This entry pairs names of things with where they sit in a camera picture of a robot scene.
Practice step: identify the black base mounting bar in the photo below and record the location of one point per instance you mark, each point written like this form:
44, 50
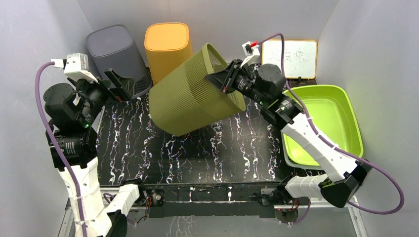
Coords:
261, 199

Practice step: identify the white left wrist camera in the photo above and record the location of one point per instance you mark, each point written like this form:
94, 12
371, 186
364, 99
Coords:
76, 67

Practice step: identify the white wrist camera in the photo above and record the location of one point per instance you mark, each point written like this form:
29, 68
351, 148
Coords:
76, 67
251, 50

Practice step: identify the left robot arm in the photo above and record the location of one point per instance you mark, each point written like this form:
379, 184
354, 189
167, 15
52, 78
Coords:
74, 155

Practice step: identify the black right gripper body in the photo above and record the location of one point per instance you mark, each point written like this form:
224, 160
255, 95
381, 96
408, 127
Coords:
244, 83

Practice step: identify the grey mesh bin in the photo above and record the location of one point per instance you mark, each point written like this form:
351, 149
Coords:
114, 48

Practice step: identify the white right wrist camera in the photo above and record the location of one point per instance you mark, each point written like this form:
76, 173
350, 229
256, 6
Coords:
251, 50

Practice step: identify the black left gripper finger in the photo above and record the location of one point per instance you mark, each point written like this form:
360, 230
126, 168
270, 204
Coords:
111, 92
123, 87

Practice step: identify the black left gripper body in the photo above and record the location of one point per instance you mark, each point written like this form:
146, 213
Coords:
94, 97

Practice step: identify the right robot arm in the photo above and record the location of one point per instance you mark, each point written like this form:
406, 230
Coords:
344, 173

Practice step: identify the lime green plastic tub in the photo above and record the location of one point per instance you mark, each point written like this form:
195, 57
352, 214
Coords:
330, 107

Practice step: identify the small whiteboard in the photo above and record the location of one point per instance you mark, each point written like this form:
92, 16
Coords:
300, 57

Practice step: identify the olive green mesh bin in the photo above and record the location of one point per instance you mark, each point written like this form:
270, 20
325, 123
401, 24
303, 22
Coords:
184, 101

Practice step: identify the orange mesh bin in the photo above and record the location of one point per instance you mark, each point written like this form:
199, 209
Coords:
167, 46

